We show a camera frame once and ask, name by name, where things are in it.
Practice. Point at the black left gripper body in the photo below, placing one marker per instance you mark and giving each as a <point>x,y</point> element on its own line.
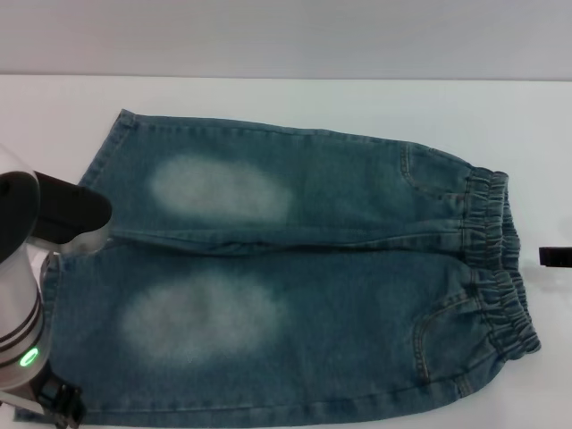
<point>50,393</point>

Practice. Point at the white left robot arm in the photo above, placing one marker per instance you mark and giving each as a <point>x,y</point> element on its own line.
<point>18,290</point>

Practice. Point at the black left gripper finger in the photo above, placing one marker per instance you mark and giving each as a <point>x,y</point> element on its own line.
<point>71,409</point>

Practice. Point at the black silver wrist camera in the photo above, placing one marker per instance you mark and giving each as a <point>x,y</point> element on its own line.
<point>73,210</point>

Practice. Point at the blue denim shorts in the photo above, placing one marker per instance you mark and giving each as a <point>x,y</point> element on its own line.
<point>313,313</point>

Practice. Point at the white camera mounting bracket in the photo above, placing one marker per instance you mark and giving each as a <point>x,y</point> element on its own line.
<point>48,268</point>

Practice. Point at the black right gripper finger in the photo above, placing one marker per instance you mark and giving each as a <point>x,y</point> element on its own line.
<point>555,257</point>

